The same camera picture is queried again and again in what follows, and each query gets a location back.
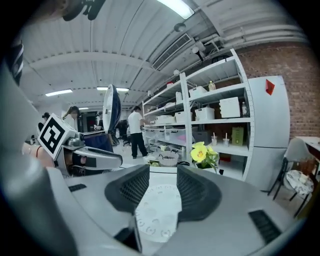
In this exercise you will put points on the white storage box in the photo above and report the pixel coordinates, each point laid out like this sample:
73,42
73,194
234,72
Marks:
183,117
165,119

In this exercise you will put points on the yellow liquid bottle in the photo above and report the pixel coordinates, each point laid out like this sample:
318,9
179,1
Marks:
212,86

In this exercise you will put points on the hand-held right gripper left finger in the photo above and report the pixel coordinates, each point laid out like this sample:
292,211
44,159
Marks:
100,200

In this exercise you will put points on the person's left forearm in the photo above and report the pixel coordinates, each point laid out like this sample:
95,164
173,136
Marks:
43,157

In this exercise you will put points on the brown dried bouquet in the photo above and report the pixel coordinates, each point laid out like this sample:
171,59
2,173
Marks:
308,166

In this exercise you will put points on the dark blue rice cooker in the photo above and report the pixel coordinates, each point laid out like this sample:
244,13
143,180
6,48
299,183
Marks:
116,107

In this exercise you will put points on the green box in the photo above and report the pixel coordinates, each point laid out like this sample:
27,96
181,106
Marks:
237,136

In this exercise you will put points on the ceiling tube light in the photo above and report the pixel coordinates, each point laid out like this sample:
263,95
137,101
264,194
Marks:
177,7
58,92
112,88

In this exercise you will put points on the white dome camera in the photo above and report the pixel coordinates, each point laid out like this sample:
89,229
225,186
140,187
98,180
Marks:
176,72

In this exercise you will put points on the white woven basket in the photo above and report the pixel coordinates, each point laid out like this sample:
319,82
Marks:
168,160

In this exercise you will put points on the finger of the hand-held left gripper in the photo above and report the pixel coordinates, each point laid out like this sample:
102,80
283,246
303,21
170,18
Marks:
105,156

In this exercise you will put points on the ceiling spotlight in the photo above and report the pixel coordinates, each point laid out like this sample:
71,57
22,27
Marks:
198,51

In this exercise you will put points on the clear plastic cup with straw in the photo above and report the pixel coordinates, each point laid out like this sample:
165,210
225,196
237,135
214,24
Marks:
214,140
226,142

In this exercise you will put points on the person's left hand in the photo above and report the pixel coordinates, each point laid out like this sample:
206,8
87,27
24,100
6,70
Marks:
83,160

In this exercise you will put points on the black head-mounted camera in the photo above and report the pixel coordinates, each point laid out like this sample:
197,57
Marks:
82,10

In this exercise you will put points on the red diamond sticker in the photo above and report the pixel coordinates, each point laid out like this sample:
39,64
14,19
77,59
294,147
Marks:
270,87

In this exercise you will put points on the small clear bottle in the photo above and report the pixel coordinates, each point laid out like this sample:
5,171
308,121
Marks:
244,109

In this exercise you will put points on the dark grey storage bin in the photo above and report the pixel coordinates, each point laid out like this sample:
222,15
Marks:
202,137

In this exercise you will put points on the white perforated lid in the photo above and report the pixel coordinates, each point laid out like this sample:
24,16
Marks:
160,212

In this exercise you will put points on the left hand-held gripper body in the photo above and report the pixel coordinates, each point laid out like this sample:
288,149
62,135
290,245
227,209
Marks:
51,133

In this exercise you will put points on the white drawer box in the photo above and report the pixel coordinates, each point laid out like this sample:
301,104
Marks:
230,107

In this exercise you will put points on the ceiling air vent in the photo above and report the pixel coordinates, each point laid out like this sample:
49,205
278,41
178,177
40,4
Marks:
172,51

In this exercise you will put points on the white metal shelving rack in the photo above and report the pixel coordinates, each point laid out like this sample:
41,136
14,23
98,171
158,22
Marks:
185,100

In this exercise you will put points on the white perforated storage basket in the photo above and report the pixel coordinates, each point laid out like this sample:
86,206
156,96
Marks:
198,92
205,113

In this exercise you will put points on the patterned round seat cushion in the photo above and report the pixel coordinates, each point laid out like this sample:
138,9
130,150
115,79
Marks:
300,182

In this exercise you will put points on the grey chair with black legs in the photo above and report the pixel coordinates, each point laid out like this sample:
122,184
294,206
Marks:
297,152

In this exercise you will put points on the person's black printed shirt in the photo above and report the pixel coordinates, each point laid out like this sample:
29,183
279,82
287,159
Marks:
16,62

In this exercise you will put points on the wooden side table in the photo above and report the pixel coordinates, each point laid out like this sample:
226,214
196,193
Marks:
312,145

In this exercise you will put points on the round ceiling sensor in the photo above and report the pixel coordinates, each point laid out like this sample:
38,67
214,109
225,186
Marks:
180,27

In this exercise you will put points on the grey refrigerator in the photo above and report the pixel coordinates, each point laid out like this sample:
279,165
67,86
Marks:
270,120

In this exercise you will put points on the row of clear storage bins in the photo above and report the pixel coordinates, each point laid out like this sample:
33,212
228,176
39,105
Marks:
170,136

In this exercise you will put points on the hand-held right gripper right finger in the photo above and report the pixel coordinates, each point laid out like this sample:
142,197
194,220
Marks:
225,212

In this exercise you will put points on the yellow potted flower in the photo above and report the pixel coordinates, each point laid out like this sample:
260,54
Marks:
200,152

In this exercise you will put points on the person's head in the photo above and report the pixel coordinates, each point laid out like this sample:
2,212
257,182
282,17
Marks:
57,6

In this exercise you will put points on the red and white container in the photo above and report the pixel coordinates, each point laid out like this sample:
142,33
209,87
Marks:
170,84

